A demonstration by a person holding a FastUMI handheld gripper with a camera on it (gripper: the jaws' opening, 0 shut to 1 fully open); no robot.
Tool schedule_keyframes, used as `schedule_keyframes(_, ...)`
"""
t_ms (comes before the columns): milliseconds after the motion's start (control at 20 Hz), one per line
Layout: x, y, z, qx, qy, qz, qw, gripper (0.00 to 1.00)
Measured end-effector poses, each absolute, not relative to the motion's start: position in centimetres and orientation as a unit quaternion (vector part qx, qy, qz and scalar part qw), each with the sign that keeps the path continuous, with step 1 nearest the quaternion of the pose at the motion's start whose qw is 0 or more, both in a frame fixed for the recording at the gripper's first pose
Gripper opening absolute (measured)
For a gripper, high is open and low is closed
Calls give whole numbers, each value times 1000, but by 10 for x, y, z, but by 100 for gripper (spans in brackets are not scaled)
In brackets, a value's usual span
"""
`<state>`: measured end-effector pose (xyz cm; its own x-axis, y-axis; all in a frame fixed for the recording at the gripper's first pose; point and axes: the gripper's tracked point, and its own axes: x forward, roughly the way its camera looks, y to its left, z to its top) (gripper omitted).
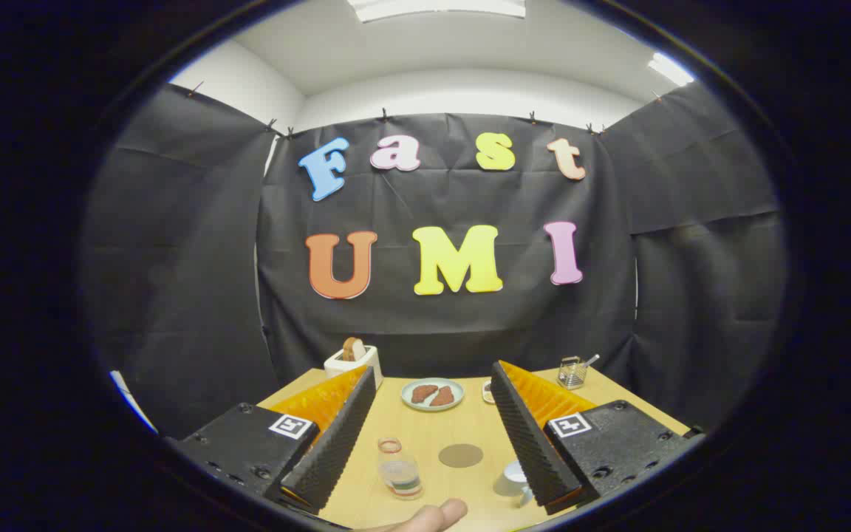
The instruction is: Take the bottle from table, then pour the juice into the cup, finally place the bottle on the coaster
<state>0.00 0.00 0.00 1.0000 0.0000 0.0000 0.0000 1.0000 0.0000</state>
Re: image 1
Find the small ceiling light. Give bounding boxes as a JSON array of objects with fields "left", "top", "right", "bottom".
[{"left": 647, "top": 52, "right": 695, "bottom": 87}]

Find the long ceiling light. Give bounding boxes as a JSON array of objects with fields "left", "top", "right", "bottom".
[{"left": 346, "top": 0, "right": 527, "bottom": 23}]

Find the pale green plate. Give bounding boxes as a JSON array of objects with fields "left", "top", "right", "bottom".
[{"left": 401, "top": 378, "right": 465, "bottom": 412}]

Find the black backdrop cloth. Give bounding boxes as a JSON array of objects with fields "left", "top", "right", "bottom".
[{"left": 82, "top": 81, "right": 788, "bottom": 440}]

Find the wire mesh holder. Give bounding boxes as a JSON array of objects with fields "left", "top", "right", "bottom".
[{"left": 558, "top": 357, "right": 589, "bottom": 390}]

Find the white toaster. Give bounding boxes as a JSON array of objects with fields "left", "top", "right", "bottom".
[{"left": 324, "top": 345, "right": 383, "bottom": 390}]

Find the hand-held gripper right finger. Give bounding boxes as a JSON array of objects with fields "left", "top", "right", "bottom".
[{"left": 490, "top": 360, "right": 705, "bottom": 516}]

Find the white cup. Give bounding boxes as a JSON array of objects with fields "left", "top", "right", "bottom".
[{"left": 494, "top": 460, "right": 537, "bottom": 509}]

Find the wooden table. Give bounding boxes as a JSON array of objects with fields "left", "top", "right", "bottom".
[{"left": 257, "top": 367, "right": 692, "bottom": 531}]

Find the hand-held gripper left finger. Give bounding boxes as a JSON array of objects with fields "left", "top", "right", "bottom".
[{"left": 174, "top": 364, "right": 377, "bottom": 516}]

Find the round brown coaster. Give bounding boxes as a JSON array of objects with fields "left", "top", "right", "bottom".
[{"left": 438, "top": 443, "right": 484, "bottom": 468}]

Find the clear plastic juice bottle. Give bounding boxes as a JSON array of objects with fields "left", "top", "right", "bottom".
[{"left": 377, "top": 437, "right": 424, "bottom": 501}]

